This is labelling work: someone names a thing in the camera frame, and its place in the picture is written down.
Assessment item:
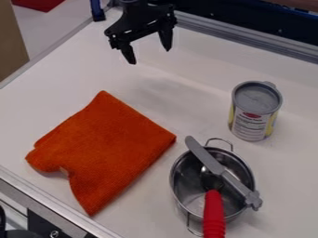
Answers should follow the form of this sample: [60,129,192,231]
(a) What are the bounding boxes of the cardboard box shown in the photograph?
[0,0,32,83]

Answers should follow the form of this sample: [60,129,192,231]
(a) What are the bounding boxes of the blue clamp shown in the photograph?
[87,0,107,22]

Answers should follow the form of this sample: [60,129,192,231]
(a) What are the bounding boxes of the red box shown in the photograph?
[9,0,68,13]

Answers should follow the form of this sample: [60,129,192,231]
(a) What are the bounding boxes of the red handled spoon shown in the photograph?
[198,165,228,238]

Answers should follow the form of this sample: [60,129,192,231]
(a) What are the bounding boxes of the orange cloth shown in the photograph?
[23,89,179,218]

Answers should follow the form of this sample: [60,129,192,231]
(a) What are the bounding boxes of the silver pot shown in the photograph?
[167,138,258,238]

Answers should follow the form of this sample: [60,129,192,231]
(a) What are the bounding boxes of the white labelled can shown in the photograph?
[226,80,285,143]

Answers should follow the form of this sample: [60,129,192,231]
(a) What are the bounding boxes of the grey toy knife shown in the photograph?
[183,135,265,212]

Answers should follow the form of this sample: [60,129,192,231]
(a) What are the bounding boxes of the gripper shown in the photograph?
[102,0,179,65]

